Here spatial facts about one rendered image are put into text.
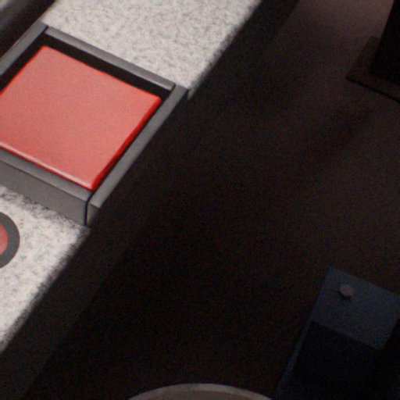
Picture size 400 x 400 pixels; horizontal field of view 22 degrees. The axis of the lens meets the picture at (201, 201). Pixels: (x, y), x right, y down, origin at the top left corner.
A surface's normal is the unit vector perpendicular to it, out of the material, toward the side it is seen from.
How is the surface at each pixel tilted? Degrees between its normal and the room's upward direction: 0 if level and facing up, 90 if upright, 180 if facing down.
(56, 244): 0
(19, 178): 90
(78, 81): 0
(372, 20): 1
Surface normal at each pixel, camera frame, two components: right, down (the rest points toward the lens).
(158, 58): 0.11, -0.60
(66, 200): -0.45, 0.68
